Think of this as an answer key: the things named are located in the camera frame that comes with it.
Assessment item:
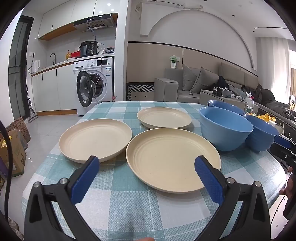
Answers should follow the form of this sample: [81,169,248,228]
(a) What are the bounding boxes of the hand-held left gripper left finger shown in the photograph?
[24,156,100,241]

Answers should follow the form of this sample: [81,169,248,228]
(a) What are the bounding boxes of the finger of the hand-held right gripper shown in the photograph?
[270,144,296,171]
[273,136,296,155]

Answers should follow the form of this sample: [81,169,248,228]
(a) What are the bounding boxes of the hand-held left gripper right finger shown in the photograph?
[194,156,271,241]

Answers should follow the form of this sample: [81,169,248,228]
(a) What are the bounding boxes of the blue bowl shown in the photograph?
[199,107,254,152]
[207,100,245,116]
[244,114,280,153]

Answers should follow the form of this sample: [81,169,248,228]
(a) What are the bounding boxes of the beige plate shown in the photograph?
[59,119,133,163]
[126,127,221,194]
[137,107,192,130]

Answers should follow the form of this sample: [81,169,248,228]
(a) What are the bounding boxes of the yellow plastic bag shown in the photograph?
[258,113,276,122]

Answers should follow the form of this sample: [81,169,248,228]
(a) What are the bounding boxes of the dark clothes pile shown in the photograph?
[240,84,296,121]

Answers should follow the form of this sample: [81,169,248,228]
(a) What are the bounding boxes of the clear plastic bottle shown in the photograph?
[245,96,254,114]

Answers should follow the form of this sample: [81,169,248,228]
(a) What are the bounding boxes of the teal checked tablecloth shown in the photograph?
[22,101,287,241]

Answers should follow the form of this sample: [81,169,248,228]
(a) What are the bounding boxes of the white sheer curtain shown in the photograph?
[255,37,290,98]

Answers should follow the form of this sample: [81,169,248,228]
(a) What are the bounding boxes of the brown cardboard box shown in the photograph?
[0,130,27,178]

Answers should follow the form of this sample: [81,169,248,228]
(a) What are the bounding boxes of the black electronics box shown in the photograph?
[213,87,232,98]

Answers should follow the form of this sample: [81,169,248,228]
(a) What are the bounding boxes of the grey side cabinet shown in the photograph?
[199,89,259,114]

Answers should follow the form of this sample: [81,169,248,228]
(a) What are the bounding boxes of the brown patterned board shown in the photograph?
[6,117,31,143]

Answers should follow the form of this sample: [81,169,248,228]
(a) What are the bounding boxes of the black bag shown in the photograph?
[214,76,229,91]

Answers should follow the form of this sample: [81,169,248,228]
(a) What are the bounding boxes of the grey floor mop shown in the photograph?
[26,97,38,123]

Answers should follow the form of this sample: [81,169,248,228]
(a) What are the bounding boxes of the white kitchen base cabinets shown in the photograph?
[31,64,78,116]

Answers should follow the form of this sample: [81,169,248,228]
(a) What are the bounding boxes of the grey sofa cushion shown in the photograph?
[191,67,220,94]
[182,64,200,91]

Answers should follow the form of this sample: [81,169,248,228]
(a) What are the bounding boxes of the grey sofa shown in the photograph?
[154,62,296,126]

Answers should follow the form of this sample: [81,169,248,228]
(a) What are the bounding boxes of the black white patterned cushion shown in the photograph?
[125,82,155,102]

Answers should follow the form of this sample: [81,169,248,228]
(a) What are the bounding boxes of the white washing machine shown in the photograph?
[73,57,114,116]

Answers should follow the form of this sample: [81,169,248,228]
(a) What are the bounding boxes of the dark glass door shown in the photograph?
[9,15,34,121]

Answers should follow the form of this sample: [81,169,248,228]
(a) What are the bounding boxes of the black pressure cooker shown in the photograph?
[79,41,99,57]

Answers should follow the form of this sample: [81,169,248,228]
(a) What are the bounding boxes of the steel range hood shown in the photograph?
[73,13,116,32]

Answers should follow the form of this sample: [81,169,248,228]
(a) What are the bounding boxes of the black cable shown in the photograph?
[0,120,13,232]

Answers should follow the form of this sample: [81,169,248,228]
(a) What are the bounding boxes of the green white wall device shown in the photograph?
[169,55,181,69]

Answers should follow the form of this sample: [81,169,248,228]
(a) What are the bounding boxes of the white kitchen wall cabinets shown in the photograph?
[37,0,129,40]

